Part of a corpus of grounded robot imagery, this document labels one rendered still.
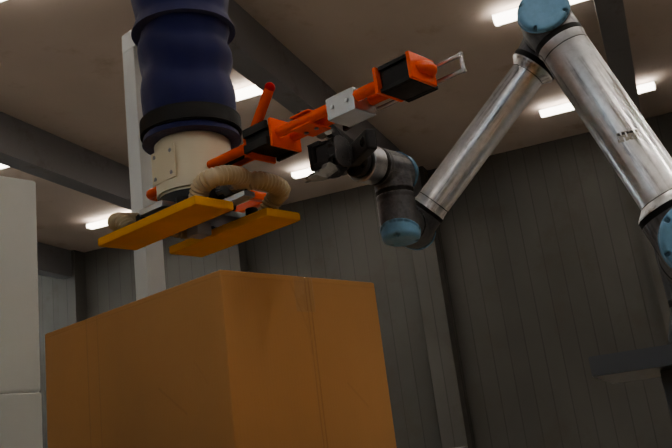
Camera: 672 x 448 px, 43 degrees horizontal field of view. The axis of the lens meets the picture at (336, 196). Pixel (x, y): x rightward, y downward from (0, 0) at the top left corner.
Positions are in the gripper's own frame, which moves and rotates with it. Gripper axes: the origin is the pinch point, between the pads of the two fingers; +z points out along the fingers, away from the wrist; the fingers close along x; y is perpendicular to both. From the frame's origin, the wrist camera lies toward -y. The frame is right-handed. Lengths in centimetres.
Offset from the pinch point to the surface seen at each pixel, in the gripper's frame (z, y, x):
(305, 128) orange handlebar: 8.9, -8.9, -1.8
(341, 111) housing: 10.3, -19.6, -2.5
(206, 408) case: 29, 3, -52
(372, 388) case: -6, -5, -51
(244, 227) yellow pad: 1.2, 19.2, -13.2
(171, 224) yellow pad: 17.4, 23.5, -13.2
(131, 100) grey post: -154, 274, 152
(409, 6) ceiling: -393, 228, 272
